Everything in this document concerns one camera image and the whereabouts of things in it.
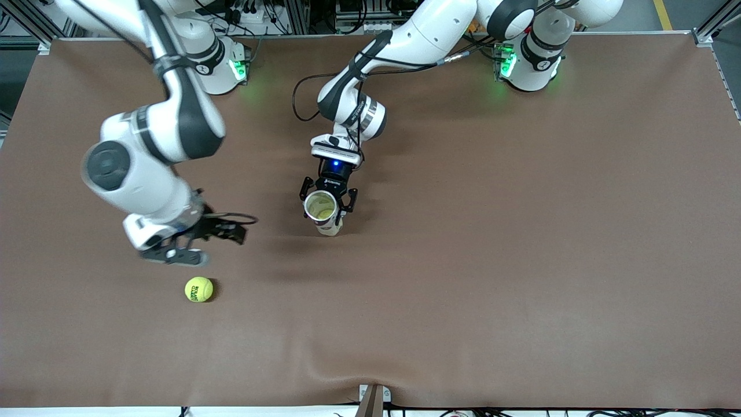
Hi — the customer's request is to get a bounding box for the Wilson print tennis ball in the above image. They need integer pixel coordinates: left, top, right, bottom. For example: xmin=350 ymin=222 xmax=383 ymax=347
xmin=307 ymin=194 xmax=335 ymax=220

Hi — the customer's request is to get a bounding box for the blue white tennis ball can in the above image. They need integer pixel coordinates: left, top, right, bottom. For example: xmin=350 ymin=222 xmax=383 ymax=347
xmin=303 ymin=190 xmax=344 ymax=237

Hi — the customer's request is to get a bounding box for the Roland Garros print tennis ball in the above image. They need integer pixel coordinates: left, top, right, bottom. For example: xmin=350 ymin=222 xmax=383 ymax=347
xmin=185 ymin=276 xmax=214 ymax=303

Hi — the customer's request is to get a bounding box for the white power strip with plugs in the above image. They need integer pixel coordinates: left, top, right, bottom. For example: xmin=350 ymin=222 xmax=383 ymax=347
xmin=228 ymin=0 xmax=268 ymax=25

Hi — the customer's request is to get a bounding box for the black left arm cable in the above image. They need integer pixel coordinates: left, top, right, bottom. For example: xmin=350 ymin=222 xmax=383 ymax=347
xmin=292 ymin=35 xmax=522 ymax=140

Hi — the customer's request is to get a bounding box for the metal post bracket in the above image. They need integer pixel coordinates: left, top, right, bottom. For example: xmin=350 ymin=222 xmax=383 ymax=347
xmin=359 ymin=384 xmax=392 ymax=404

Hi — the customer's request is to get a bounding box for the aluminium camera post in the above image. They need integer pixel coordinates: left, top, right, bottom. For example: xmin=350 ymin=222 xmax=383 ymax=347
xmin=354 ymin=385 xmax=384 ymax=417

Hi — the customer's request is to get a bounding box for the aluminium frame rail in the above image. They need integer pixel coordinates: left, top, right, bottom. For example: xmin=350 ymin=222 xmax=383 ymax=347
xmin=692 ymin=0 xmax=741 ymax=122

